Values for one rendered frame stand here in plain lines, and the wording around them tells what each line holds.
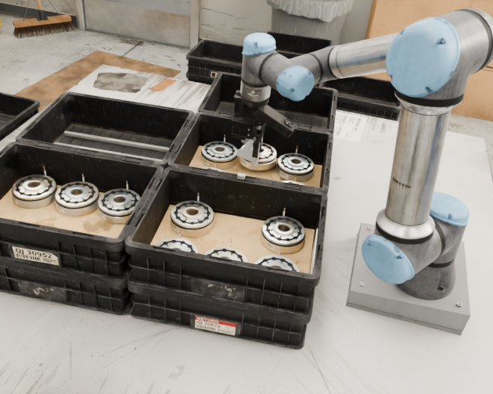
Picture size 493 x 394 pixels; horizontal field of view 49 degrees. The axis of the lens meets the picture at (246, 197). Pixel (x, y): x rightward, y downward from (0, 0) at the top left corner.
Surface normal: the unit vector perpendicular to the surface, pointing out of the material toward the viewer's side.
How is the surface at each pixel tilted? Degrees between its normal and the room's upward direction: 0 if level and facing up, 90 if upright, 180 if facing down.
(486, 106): 73
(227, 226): 0
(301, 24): 94
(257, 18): 90
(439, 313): 90
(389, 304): 90
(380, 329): 0
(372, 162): 0
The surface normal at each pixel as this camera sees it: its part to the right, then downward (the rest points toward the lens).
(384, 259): -0.76, 0.47
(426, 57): -0.76, 0.25
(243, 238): 0.08, -0.80
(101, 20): -0.26, 0.55
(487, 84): -0.26, 0.31
